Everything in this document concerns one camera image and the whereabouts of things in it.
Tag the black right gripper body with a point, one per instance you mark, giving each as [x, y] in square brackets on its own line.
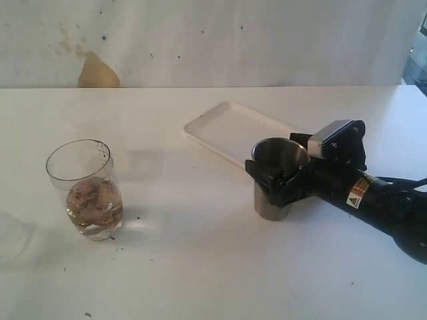
[339, 178]

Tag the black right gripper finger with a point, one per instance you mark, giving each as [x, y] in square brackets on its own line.
[273, 183]

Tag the stainless steel cup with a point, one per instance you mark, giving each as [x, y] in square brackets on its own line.
[292, 158]

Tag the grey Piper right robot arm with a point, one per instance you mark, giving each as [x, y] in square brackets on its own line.
[397, 208]

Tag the clear glass with tea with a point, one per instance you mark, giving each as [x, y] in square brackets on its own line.
[83, 174]

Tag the white rectangular tray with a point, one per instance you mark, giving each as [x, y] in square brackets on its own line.
[231, 130]

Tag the translucent white plastic container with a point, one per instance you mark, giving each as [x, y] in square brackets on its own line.
[16, 238]

